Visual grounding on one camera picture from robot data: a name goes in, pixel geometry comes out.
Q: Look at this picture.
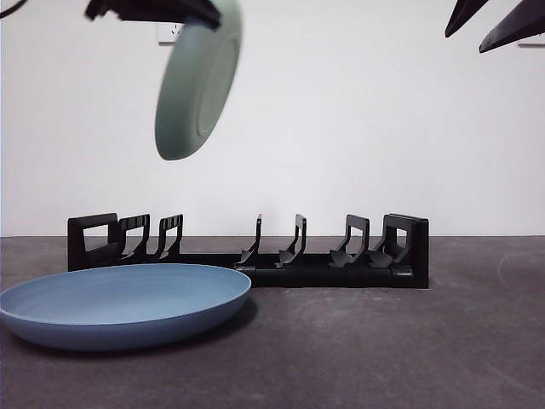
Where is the green round plate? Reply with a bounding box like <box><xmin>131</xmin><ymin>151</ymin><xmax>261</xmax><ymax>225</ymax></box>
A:
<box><xmin>153</xmin><ymin>0</ymin><xmax>245</xmax><ymax>163</ymax></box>

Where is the blue round plate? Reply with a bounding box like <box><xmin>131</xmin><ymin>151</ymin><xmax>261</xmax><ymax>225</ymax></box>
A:
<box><xmin>0</xmin><ymin>262</ymin><xmax>253</xmax><ymax>353</ymax></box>

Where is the black plastic plate rack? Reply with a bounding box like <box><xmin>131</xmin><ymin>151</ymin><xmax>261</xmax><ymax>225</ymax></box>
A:
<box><xmin>66</xmin><ymin>212</ymin><xmax>430</xmax><ymax>291</ymax></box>

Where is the white wall socket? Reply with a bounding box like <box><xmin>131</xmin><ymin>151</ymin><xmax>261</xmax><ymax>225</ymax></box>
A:
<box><xmin>517</xmin><ymin>32</ymin><xmax>545</xmax><ymax>48</ymax></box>
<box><xmin>158</xmin><ymin>21</ymin><xmax>185</xmax><ymax>47</ymax></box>

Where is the black cable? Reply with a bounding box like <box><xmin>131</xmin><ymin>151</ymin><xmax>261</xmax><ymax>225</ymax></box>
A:
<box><xmin>0</xmin><ymin>0</ymin><xmax>23</xmax><ymax>20</ymax></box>

